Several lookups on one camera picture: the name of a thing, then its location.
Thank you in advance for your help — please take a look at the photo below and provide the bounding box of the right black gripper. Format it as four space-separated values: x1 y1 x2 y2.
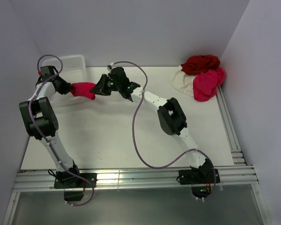
89 74 121 97

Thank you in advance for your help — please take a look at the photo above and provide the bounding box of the bright red t-shirt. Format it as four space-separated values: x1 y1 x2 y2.
70 82 96 100

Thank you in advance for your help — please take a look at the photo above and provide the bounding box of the white plastic mesh basket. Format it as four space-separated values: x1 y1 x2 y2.
38 55 87 108

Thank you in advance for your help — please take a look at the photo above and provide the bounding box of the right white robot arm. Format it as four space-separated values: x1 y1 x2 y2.
90 66 217 184

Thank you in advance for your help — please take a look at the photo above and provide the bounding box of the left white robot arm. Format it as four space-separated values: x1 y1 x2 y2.
19 66 82 188

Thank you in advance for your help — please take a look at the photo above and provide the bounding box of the white t-shirt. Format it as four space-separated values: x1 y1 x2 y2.
169 65 196 97

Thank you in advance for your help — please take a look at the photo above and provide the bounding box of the dark red t-shirt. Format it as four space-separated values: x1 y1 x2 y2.
181 55 220 75

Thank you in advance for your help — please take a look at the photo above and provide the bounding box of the pink t-shirt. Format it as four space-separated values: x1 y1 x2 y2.
193 67 226 102

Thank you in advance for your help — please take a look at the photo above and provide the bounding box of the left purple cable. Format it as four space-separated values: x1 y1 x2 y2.
28 55 96 207

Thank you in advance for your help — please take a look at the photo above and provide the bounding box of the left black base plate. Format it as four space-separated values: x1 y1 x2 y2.
53 173 97 189

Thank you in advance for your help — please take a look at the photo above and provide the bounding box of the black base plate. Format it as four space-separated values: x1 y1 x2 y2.
176 169 221 185
53 173 97 189

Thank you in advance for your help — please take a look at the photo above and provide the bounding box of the aluminium mounting rail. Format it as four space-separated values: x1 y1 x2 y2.
12 165 259 192

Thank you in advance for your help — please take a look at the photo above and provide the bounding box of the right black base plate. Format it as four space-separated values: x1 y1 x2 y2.
176 169 221 185

